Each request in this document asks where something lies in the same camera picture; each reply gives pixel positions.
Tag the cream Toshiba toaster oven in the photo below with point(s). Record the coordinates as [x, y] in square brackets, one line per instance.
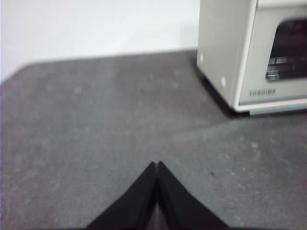
[218, 36]

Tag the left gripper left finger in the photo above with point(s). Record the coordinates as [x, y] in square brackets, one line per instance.
[134, 206]

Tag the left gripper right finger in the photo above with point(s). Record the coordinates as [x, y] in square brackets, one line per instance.
[182, 208]

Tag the silver crumb tray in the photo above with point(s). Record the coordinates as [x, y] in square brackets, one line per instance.
[275, 111]

